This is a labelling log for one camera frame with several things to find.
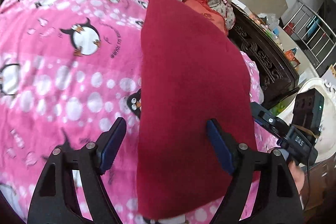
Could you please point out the white chair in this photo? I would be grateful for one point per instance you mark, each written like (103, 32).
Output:
(325, 144)

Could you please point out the dark carved wooden headboard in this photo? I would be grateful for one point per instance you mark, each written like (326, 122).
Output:
(278, 78)

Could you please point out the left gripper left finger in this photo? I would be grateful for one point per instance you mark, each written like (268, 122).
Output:
(54, 199)

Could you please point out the red heart cushion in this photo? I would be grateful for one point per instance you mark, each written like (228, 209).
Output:
(202, 7)

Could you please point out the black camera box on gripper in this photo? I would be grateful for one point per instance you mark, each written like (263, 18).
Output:
(308, 109)

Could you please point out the person right hand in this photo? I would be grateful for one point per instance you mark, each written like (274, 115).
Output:
(298, 175)

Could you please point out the dark red garment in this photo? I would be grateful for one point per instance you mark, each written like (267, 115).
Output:
(191, 73)

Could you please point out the metal rail rack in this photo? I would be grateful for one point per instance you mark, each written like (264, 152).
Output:
(310, 31)

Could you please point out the pink penguin blanket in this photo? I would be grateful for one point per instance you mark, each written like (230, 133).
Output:
(69, 69)

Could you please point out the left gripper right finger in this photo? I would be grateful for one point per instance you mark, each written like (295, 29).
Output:
(277, 199)

